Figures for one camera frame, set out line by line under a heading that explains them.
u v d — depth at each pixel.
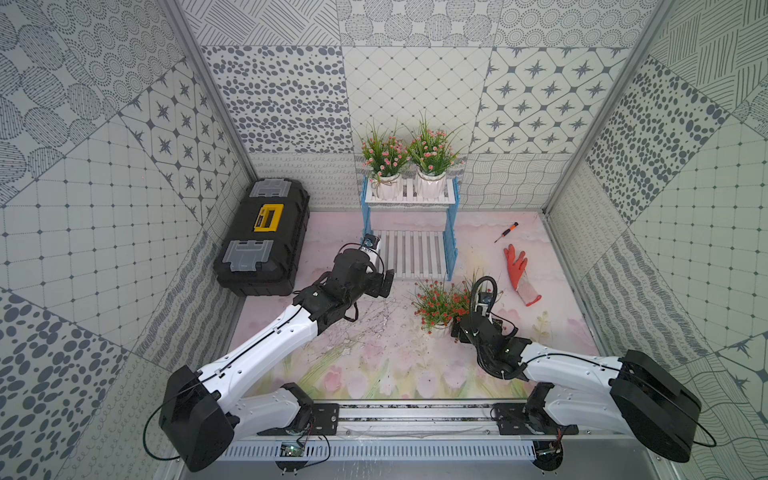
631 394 0.42
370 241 0.66
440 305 0.79
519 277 1.01
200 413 0.38
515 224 1.18
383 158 0.76
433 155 0.71
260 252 0.86
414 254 1.04
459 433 0.74
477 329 0.65
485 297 0.77
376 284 0.69
